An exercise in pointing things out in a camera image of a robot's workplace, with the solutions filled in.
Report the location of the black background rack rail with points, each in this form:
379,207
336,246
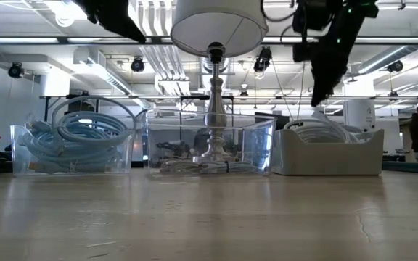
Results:
158,97

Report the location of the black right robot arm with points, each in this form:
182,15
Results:
361,7

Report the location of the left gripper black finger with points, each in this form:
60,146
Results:
122,25

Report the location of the grey plastic bin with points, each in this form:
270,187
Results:
325,159

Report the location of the black ceiling track light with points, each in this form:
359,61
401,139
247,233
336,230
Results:
137,64
263,59
396,66
16,70

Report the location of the silver metal lamp stand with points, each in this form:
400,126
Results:
215,108

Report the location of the tall clear plastic bin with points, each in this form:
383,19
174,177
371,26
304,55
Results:
263,145

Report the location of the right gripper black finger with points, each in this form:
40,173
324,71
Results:
323,79

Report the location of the black overhead crossbar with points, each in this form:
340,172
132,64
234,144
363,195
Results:
162,40

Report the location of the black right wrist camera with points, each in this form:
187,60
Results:
314,16

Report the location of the white fabric lamp shade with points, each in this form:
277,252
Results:
216,21

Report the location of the low clear plastic bin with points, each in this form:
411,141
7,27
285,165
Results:
15,152

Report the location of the white round column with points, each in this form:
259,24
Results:
359,116

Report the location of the black background monitor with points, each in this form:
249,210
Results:
283,123

